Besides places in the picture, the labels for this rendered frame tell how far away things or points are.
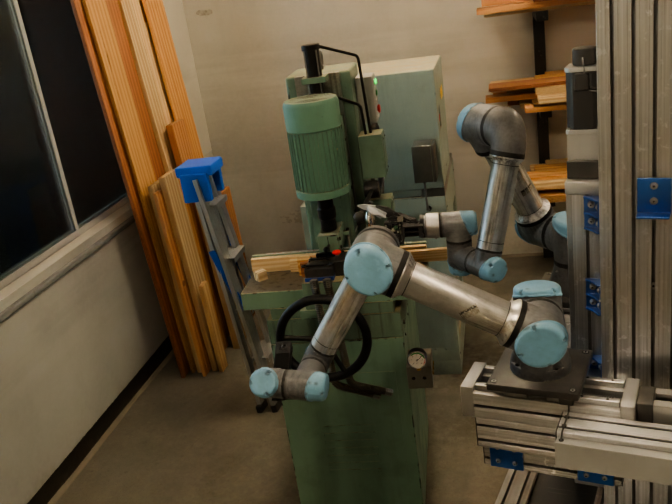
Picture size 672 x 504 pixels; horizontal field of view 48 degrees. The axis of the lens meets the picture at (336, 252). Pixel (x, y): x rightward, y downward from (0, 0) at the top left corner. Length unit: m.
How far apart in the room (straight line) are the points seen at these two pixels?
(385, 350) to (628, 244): 0.88
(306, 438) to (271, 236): 2.58
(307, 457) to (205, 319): 1.36
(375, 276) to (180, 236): 2.12
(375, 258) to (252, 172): 3.33
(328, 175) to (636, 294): 0.96
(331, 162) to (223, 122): 2.65
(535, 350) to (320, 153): 0.95
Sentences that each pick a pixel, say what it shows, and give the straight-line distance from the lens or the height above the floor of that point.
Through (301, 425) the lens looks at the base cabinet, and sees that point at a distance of 2.65.
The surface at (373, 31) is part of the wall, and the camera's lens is 4.62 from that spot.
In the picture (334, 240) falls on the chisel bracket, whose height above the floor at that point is 1.02.
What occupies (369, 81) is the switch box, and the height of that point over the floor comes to 1.46.
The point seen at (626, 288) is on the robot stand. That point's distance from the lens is 2.01.
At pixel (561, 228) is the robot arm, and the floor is 1.03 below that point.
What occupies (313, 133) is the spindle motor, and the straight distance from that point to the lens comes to 2.31.
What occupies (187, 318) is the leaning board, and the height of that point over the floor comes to 0.33.
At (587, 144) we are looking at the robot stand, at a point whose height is 1.34.
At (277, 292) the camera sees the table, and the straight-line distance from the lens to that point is 2.42.
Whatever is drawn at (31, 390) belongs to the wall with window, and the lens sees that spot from 3.22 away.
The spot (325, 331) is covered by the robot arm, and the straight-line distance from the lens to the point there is 1.97.
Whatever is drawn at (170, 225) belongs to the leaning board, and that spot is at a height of 0.80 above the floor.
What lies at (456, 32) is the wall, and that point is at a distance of 4.57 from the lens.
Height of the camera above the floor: 1.82
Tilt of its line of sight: 20 degrees down
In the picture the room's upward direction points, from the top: 8 degrees counter-clockwise
